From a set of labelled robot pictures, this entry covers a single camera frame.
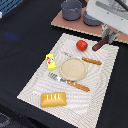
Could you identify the grey saucepan with handle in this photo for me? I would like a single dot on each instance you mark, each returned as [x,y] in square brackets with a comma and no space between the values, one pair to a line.
[90,20]

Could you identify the pale green gripper finger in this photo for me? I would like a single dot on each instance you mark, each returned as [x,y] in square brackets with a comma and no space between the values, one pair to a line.
[106,33]

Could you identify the red toy tomato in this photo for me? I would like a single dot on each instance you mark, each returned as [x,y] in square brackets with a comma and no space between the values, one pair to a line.
[82,45]

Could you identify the yellow snack box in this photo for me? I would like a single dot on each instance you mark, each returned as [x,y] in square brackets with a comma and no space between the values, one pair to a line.
[50,62]

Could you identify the pink brown board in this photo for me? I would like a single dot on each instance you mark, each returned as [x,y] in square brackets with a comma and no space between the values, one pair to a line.
[79,25]

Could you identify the fork with orange handle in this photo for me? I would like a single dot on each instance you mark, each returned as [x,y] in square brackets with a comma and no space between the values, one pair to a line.
[74,84]

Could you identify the dark grey pot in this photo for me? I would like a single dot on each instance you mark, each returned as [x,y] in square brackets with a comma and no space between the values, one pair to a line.
[71,9]

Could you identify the round beige plate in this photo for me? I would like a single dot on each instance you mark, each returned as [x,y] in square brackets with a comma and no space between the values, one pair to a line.
[73,69]

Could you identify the orange toy bread loaf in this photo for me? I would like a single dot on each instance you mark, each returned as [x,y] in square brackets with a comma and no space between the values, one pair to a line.
[53,99]

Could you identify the grey green gripper finger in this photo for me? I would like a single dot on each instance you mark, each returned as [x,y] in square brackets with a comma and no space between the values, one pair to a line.
[112,37]

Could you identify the knife with orange handle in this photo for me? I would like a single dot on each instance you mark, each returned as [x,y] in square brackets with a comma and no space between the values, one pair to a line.
[84,59]

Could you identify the brown toy sausage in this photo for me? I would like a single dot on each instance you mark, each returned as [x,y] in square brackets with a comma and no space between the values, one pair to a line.
[102,42]

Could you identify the beige woven placemat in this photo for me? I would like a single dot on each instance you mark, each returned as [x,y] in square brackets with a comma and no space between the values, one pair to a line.
[70,86]

